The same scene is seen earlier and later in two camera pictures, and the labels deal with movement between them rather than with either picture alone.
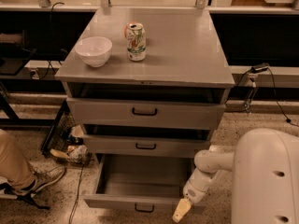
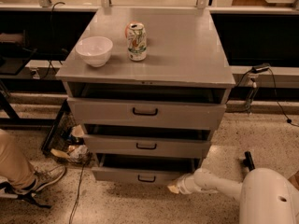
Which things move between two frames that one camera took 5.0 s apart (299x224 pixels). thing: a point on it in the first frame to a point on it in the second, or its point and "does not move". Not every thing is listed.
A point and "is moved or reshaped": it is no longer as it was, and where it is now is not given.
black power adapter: x=258 y=68 does not move
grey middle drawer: x=145 y=141 does not move
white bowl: x=94 y=50 does not move
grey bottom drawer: x=144 y=183 is moved or reshaped
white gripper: x=192 y=192 to x=184 y=183
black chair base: x=28 y=197 does not move
